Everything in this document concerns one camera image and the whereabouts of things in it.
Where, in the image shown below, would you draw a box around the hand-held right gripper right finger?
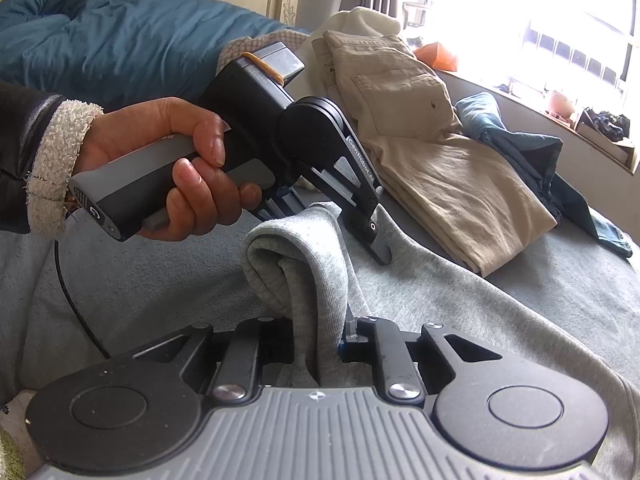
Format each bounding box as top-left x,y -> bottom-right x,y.
339,316 -> 503,403

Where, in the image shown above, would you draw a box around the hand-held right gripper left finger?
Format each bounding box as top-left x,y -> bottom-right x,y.
132,316 -> 296,403

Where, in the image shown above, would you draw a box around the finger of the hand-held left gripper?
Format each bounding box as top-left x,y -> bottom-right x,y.
257,186 -> 306,222
341,199 -> 394,267

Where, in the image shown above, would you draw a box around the grey hoodie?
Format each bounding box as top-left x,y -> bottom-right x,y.
20,200 -> 640,480

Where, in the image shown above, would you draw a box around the cardboard tray with dark clothes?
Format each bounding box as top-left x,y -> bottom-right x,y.
575,107 -> 637,167

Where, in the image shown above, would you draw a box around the person's left hand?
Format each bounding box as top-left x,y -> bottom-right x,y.
75,97 -> 264,242

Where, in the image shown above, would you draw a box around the patterned pillow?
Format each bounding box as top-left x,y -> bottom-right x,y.
217,30 -> 314,77

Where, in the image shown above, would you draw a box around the folded beige trousers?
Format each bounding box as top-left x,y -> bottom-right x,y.
365,130 -> 559,279

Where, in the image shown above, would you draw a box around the beige pants with pocket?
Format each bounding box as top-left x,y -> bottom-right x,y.
312,30 -> 464,142

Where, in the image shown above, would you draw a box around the cream cloth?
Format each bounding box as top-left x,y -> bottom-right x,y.
305,6 -> 404,61

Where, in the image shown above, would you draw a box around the orange bag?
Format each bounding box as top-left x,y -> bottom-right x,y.
414,42 -> 459,73

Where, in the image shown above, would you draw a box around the light blue jeans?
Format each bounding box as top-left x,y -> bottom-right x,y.
454,92 -> 512,142

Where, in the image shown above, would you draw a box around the dark blue garment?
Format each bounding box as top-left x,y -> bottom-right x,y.
475,130 -> 601,242

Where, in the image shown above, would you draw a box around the blue quilt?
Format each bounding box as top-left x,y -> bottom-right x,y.
0,0 -> 312,111

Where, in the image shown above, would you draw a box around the pink pot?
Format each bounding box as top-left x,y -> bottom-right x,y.
547,90 -> 577,119

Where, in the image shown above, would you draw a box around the bright window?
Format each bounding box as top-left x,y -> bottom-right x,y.
400,0 -> 640,107

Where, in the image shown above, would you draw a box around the white fleece garment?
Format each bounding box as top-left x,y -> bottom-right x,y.
0,387 -> 36,480

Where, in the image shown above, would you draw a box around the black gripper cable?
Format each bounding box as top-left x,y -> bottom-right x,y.
52,237 -> 115,361

